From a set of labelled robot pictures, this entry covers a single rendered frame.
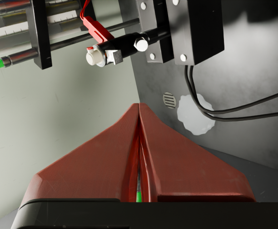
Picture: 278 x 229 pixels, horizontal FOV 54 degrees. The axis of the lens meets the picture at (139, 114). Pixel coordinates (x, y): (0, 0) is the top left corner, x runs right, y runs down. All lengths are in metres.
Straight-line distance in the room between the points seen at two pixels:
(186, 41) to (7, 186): 0.47
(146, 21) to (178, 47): 0.07
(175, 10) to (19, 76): 0.34
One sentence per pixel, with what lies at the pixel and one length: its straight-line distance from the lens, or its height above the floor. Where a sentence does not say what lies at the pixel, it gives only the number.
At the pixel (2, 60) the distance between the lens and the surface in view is 0.51.
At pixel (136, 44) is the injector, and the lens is 0.36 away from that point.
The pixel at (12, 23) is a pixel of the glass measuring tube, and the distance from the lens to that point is 0.57.
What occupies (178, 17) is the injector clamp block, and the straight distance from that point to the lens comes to 0.41.
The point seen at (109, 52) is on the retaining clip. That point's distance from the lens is 0.34.
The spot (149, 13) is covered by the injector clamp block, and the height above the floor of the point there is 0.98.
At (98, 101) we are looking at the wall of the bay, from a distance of 0.70.
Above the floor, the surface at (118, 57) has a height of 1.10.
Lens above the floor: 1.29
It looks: 34 degrees down
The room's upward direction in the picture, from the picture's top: 120 degrees counter-clockwise
